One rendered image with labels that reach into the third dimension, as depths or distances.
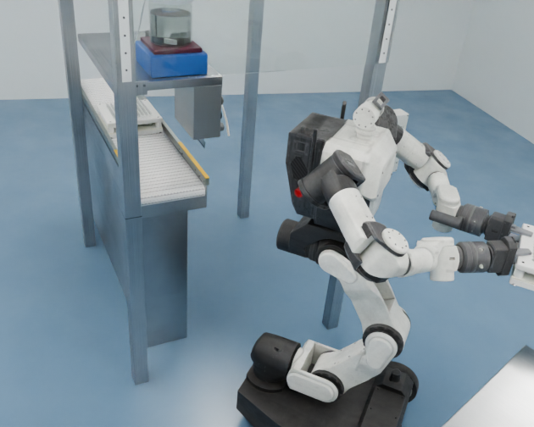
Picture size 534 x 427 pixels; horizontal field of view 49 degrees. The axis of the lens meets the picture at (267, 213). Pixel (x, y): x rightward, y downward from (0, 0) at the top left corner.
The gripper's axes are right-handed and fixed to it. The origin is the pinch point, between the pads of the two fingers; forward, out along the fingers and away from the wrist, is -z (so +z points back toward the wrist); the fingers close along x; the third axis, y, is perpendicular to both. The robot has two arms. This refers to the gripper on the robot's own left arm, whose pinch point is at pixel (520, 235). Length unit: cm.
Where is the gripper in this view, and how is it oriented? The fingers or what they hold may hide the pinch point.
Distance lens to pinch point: 190.5
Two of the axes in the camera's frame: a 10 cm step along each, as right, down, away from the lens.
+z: -8.4, -3.2, 4.4
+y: -5.5, 4.1, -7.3
